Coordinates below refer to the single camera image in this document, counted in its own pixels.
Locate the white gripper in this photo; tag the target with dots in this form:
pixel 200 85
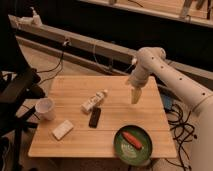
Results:
pixel 137 79

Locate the black eraser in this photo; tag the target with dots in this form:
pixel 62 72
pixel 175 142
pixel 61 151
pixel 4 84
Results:
pixel 94 118

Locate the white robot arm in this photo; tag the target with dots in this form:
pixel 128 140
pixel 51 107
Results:
pixel 197 97

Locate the blue box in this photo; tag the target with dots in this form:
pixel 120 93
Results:
pixel 167 102

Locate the white plastic bottle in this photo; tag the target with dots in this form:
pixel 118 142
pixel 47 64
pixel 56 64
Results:
pixel 94 101

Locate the orange carrot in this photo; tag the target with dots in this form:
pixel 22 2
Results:
pixel 132 140

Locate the wooden table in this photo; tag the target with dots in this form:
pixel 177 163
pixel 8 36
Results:
pixel 69 93

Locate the green plate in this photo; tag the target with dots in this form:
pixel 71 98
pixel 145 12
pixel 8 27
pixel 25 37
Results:
pixel 127 152

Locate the white rectangular sponge block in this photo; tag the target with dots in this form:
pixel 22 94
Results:
pixel 61 130

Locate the black chair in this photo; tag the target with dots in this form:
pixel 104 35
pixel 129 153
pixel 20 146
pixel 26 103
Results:
pixel 18 82

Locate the white spray bottle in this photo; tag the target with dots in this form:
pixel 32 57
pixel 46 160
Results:
pixel 35 19

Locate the grey wall ledge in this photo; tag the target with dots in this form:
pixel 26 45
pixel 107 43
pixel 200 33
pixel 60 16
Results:
pixel 47 35

